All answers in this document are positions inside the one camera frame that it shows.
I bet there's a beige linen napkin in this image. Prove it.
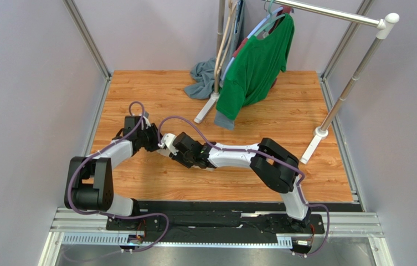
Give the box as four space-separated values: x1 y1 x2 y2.
156 149 215 171

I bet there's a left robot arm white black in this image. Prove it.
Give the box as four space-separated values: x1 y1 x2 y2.
64 114 160 218

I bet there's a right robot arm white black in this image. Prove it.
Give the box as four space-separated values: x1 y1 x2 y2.
161 132 311 224

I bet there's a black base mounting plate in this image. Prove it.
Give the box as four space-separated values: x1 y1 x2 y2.
104 201 327 245

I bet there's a blue-grey garment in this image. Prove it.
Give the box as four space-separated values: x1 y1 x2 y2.
184 1 244 124

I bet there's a beige wooden clothes hanger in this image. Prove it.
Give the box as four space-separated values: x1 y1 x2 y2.
213 0 235 95

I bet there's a light blue clothes hanger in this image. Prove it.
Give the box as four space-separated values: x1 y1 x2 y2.
220 16 279 81

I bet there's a green t-shirt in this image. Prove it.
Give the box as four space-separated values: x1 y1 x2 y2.
216 14 295 120

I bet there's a teal clothes hanger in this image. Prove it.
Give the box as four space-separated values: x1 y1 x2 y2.
249 1 285 38

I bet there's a maroon garment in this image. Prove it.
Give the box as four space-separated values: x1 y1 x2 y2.
223 6 295 93

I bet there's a silver white clothes rack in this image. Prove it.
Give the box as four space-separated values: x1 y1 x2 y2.
193 0 400 165

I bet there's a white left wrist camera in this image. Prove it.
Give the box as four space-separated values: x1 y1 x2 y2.
141 111 151 130

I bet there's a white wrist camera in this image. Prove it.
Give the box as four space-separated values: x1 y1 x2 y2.
141 111 151 130
157 134 178 157

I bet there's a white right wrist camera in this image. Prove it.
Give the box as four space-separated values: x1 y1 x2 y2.
157 134 178 157

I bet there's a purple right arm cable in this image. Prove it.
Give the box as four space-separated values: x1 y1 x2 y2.
157 115 331 258

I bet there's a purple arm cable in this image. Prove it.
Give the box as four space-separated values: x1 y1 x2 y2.
66 101 170 255
157 115 331 258

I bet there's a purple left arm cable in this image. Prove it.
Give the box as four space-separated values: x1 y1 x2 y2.
66 101 170 255

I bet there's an aluminium frame rail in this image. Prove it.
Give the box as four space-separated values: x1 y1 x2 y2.
39 208 394 265

